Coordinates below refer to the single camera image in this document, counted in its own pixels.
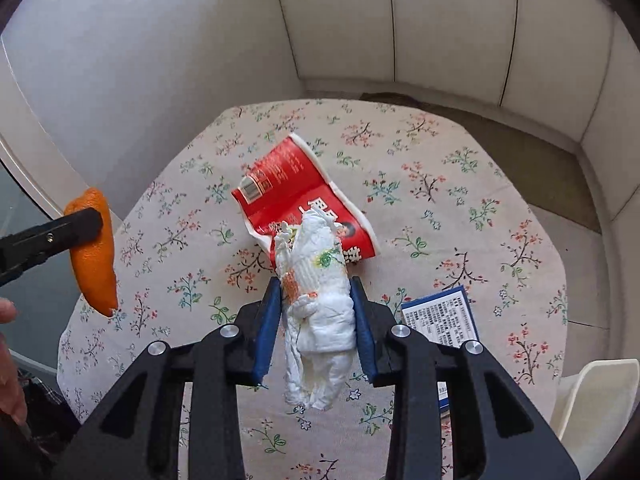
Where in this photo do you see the white paper towel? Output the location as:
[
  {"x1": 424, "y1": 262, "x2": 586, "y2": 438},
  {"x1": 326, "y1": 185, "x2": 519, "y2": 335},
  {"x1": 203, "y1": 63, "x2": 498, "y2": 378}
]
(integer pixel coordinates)
[{"x1": 272, "y1": 208, "x2": 357, "y2": 411}]

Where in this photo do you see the blue and white box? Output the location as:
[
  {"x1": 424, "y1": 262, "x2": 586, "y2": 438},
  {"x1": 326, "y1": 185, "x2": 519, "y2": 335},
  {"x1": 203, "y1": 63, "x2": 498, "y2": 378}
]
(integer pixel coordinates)
[{"x1": 400, "y1": 286, "x2": 481, "y2": 411}]

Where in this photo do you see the brown floor mat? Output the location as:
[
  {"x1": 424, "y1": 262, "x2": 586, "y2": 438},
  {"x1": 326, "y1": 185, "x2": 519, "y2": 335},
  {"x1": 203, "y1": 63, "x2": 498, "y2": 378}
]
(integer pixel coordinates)
[{"x1": 357, "y1": 91, "x2": 431, "y2": 109}]

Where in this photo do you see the orange peel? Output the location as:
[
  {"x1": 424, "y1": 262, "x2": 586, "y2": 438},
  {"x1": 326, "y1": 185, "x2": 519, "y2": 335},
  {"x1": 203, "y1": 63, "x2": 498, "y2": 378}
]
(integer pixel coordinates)
[{"x1": 63, "y1": 187, "x2": 120, "y2": 318}]

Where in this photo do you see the white kitchen base cabinet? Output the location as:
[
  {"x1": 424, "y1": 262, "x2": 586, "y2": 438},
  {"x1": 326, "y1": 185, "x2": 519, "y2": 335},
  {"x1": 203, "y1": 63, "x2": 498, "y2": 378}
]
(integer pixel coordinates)
[{"x1": 270, "y1": 0, "x2": 640, "y2": 233}]

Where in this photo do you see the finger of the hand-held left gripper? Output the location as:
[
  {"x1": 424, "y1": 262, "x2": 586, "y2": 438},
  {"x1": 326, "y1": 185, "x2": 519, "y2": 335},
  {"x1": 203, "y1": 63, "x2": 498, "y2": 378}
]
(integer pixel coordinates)
[{"x1": 0, "y1": 207, "x2": 104, "y2": 288}]

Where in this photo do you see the floral tablecloth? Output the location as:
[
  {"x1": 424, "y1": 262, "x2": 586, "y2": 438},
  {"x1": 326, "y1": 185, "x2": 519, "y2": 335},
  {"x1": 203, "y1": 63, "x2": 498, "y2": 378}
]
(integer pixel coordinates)
[{"x1": 57, "y1": 99, "x2": 569, "y2": 480}]

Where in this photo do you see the person's dark plaid clothing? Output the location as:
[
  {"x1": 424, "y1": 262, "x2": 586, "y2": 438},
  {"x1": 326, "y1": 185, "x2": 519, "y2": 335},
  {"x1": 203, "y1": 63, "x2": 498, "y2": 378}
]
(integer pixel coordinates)
[{"x1": 0, "y1": 367, "x2": 84, "y2": 480}]

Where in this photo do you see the red snack packet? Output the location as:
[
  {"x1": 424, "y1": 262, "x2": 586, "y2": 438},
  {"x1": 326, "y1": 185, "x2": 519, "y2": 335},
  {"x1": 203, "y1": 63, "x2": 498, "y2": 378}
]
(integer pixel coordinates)
[{"x1": 231, "y1": 134, "x2": 378, "y2": 268}]

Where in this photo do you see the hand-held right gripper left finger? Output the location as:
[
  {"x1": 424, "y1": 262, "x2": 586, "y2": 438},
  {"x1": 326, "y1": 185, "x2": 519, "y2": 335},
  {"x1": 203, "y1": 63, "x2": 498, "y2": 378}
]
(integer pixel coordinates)
[{"x1": 52, "y1": 276, "x2": 283, "y2": 480}]

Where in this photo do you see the person's left hand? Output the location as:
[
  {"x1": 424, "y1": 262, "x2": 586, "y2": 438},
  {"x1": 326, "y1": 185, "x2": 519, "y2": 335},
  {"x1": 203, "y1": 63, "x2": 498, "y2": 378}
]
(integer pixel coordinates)
[{"x1": 0, "y1": 297, "x2": 29, "y2": 426}]

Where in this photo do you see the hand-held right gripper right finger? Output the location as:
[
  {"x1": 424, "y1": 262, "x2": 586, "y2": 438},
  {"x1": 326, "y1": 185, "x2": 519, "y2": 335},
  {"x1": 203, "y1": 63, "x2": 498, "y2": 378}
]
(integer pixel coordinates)
[{"x1": 348, "y1": 276, "x2": 581, "y2": 480}]

